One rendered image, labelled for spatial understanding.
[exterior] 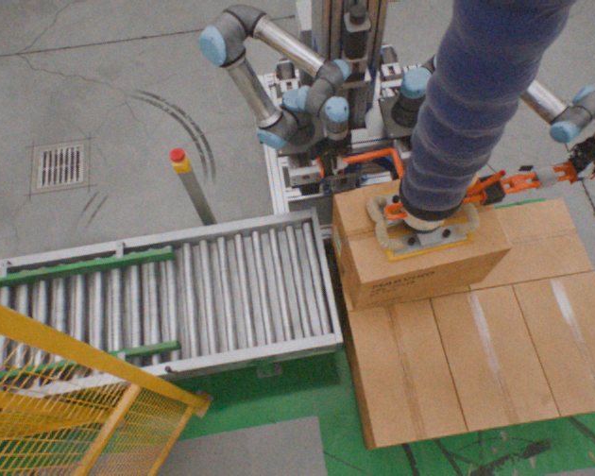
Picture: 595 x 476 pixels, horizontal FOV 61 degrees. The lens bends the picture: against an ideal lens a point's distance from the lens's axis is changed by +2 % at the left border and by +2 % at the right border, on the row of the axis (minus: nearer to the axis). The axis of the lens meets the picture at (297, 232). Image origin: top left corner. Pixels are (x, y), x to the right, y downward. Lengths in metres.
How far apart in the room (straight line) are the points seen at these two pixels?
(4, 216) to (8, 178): 0.29
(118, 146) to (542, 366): 2.89
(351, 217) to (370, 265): 0.22
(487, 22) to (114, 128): 3.06
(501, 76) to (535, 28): 0.13
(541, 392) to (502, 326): 0.31
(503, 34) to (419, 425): 1.70
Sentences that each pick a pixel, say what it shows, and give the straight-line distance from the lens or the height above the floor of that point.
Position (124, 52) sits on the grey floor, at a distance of 4.26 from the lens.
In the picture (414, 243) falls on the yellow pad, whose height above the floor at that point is 1.12.
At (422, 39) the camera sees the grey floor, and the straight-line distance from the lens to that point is 4.13.
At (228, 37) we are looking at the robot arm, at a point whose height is 1.61.
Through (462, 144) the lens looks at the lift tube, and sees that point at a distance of 1.41.
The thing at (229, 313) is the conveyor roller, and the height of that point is 0.55.
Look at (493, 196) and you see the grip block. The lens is 1.98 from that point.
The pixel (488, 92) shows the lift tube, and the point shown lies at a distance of 1.25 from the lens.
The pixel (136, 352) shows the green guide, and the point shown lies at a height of 0.64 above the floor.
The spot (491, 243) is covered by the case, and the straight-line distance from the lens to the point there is 2.07.
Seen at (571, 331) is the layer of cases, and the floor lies 0.54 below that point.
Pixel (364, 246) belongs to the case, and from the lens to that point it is 1.96.
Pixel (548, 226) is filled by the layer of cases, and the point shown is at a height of 0.54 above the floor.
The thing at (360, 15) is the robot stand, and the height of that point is 1.57.
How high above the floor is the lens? 2.88
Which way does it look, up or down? 66 degrees down
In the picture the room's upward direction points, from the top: 6 degrees counter-clockwise
